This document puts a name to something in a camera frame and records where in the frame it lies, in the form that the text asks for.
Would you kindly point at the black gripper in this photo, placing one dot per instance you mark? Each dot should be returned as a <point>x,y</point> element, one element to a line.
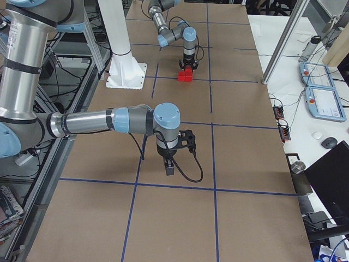
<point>188,58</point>
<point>166,154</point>

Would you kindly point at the red cube block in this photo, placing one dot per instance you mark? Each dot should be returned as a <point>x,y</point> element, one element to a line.
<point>188,76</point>
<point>181,76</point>
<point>188,71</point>

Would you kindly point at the orange circuit board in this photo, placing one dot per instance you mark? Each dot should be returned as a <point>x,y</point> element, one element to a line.
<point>278,112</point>
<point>284,133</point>

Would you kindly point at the upper teach pendant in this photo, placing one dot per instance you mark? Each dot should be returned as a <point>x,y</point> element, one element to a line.
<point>314,74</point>

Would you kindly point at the teach pendant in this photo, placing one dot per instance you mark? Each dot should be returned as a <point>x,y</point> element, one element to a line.
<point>314,74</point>
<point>324,103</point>

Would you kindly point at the steel cup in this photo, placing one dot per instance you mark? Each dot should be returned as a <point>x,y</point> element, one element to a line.
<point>297,167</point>

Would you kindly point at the lower teach pendant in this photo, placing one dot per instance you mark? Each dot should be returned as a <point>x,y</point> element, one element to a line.
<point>324,103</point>

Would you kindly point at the white power strip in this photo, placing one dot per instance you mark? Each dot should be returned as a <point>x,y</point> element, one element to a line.
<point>23,158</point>

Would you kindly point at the black laptop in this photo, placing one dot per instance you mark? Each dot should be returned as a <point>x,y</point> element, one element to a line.
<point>328,176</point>

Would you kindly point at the black computer mouse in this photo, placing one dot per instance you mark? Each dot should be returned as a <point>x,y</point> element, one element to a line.
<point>329,143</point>

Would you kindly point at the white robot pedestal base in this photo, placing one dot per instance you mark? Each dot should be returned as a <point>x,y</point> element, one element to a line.
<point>124,72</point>

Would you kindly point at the aluminium frame post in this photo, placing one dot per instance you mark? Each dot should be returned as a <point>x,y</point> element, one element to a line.
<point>285,37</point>

